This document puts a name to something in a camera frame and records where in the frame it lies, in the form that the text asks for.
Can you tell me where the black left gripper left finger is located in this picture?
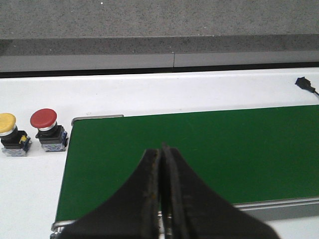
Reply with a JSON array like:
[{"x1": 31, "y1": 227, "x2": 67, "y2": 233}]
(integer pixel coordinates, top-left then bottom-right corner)
[{"x1": 59, "y1": 149, "x2": 160, "y2": 239}]

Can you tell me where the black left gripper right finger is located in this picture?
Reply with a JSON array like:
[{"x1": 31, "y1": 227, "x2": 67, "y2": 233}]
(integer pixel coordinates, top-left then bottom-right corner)
[{"x1": 160, "y1": 144, "x2": 279, "y2": 239}]

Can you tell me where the green conveyor belt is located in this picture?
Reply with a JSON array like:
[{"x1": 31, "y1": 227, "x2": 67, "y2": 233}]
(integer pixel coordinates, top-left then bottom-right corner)
[{"x1": 56, "y1": 105, "x2": 319, "y2": 221}]

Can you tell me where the grey speckled stone shelf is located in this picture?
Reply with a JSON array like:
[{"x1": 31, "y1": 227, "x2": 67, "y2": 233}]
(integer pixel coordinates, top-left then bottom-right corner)
[{"x1": 0, "y1": 0, "x2": 319, "y2": 73}]

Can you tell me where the aluminium conveyor rear rail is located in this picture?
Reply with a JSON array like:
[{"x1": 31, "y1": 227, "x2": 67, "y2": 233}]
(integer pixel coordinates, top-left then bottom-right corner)
[{"x1": 71, "y1": 115, "x2": 124, "y2": 126}]

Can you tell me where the aluminium conveyor rail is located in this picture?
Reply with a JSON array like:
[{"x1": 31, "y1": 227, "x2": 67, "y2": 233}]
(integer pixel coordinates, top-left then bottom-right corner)
[
  {"x1": 50, "y1": 195, "x2": 319, "y2": 239},
  {"x1": 71, "y1": 115, "x2": 124, "y2": 126}
]

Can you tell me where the aluminium conveyor front rail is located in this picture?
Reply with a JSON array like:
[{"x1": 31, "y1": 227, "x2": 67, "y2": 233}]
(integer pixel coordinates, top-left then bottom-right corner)
[{"x1": 50, "y1": 195, "x2": 319, "y2": 239}]

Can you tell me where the black cable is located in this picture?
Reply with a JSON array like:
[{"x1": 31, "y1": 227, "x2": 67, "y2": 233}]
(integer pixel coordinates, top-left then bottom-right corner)
[{"x1": 295, "y1": 76, "x2": 319, "y2": 97}]

